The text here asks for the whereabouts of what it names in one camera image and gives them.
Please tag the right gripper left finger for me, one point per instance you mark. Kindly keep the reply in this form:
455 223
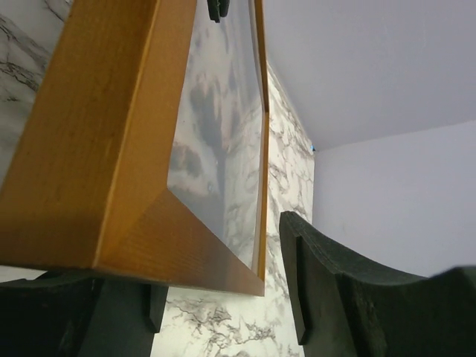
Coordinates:
78 315

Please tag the wooden picture frame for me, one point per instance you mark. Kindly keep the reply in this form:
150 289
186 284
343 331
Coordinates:
87 186

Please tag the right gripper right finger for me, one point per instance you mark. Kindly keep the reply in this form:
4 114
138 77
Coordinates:
345 304

